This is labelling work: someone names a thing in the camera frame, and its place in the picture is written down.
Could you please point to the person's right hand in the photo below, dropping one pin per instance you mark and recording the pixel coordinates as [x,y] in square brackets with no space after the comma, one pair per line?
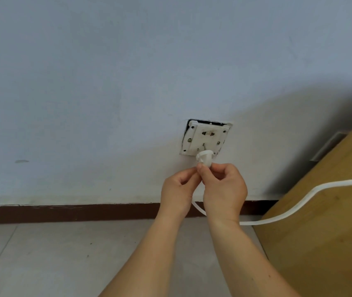
[225,197]

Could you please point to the person's left hand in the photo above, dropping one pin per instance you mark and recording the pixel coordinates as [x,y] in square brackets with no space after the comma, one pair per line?
[172,197]

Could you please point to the person's left thumb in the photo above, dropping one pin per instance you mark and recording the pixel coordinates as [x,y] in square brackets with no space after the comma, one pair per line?
[194,184]

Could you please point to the person's right thumb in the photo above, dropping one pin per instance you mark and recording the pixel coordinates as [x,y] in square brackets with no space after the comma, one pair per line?
[203,174]

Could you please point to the white power plug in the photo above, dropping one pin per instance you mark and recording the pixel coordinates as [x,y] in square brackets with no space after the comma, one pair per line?
[204,157]

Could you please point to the person's right forearm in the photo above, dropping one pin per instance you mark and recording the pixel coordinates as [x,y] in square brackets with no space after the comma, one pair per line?
[244,262]

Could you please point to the person's left forearm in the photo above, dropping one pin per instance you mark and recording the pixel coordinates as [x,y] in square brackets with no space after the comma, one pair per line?
[145,262]

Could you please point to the dark brown baseboard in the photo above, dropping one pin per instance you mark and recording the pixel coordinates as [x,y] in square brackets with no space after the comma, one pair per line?
[70,213]

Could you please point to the wooden cabinet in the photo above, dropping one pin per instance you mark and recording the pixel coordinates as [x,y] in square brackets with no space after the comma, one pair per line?
[327,244]

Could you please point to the white wall socket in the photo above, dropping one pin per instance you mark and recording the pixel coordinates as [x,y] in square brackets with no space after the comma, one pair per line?
[207,136]

